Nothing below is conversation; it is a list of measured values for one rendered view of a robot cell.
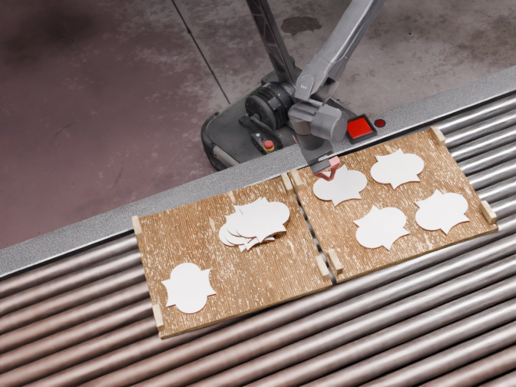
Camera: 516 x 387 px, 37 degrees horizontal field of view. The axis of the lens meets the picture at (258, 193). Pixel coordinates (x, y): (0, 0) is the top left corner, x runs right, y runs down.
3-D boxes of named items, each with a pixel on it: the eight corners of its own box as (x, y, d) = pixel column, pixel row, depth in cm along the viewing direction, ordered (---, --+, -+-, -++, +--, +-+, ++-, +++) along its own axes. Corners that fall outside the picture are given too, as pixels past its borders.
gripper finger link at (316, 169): (335, 160, 182) (326, 135, 175) (347, 180, 178) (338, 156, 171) (310, 172, 183) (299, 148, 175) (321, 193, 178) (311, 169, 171)
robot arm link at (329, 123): (320, 82, 173) (302, 72, 166) (363, 94, 167) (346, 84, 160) (302, 132, 174) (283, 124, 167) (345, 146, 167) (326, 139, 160)
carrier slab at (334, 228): (288, 176, 198) (287, 172, 197) (433, 131, 203) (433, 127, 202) (337, 284, 176) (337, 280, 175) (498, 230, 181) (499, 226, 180)
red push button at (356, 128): (343, 127, 208) (343, 124, 206) (363, 120, 208) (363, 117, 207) (352, 142, 204) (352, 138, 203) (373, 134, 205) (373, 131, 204)
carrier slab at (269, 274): (133, 223, 193) (131, 219, 192) (286, 178, 198) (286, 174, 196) (160, 340, 172) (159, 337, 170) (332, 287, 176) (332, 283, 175)
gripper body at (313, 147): (319, 125, 179) (311, 104, 174) (335, 153, 173) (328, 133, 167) (294, 137, 180) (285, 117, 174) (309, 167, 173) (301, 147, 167)
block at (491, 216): (477, 207, 184) (478, 200, 182) (484, 205, 184) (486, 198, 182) (489, 226, 180) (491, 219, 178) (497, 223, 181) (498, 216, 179)
